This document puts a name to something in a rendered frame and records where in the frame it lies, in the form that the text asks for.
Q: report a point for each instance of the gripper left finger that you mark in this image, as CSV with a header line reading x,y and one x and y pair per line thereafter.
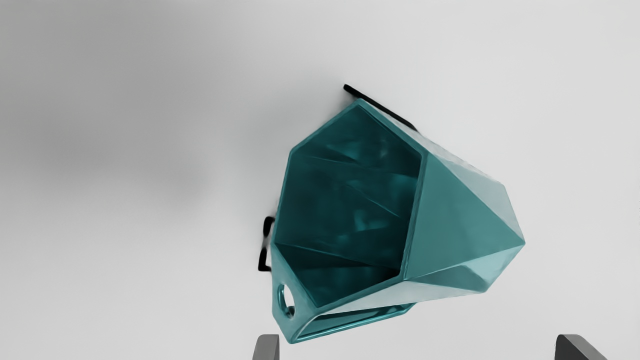
x,y
266,348

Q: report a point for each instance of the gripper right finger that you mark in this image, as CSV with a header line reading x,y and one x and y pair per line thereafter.
x,y
577,350

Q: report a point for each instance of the teal faceted mug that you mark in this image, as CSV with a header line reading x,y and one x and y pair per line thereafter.
x,y
450,220

